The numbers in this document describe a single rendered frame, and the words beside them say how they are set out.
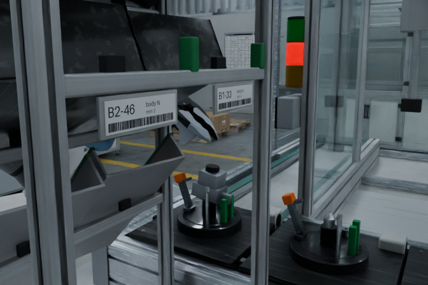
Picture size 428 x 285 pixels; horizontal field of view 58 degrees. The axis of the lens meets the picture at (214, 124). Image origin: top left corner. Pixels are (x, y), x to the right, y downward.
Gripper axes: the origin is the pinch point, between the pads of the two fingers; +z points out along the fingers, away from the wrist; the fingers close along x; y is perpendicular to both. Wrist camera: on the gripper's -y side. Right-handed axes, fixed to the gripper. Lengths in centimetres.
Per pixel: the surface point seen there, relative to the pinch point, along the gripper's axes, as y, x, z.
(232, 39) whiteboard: 192, -790, -395
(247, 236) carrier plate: 11.1, 1.1, 19.1
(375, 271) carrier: -2.8, 1.2, 38.8
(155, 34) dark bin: -22.6, 33.9, 1.5
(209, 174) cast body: 6.1, 2.0, 5.4
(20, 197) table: 72, -6, -48
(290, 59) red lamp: -18.5, -16.7, -0.3
